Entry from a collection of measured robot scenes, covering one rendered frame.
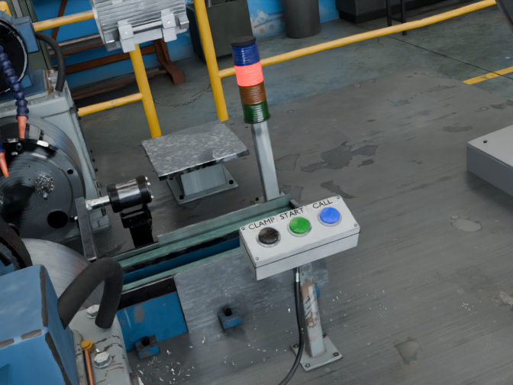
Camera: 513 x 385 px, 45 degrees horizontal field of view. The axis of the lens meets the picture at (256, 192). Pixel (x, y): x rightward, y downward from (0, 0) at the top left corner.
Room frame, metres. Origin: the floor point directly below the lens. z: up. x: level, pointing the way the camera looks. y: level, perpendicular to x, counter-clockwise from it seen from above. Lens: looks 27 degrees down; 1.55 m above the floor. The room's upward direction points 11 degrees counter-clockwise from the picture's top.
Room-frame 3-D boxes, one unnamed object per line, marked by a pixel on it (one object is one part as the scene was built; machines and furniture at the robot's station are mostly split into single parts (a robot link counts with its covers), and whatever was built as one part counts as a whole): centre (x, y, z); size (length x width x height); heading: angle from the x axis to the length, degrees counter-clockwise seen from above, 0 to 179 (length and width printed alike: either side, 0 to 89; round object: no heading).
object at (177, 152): (1.57, 0.15, 0.86); 0.27 x 0.24 x 0.12; 14
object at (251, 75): (1.38, -0.03, 1.14); 0.06 x 0.06 x 0.04
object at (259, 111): (1.38, -0.03, 1.05); 0.06 x 0.06 x 0.04
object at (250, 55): (1.38, -0.03, 1.19); 0.06 x 0.06 x 0.04
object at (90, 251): (1.01, 0.32, 1.02); 0.26 x 0.04 x 0.03; 14
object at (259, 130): (1.38, -0.03, 1.01); 0.08 x 0.08 x 0.42; 14
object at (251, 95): (1.38, -0.03, 1.10); 0.06 x 0.06 x 0.04
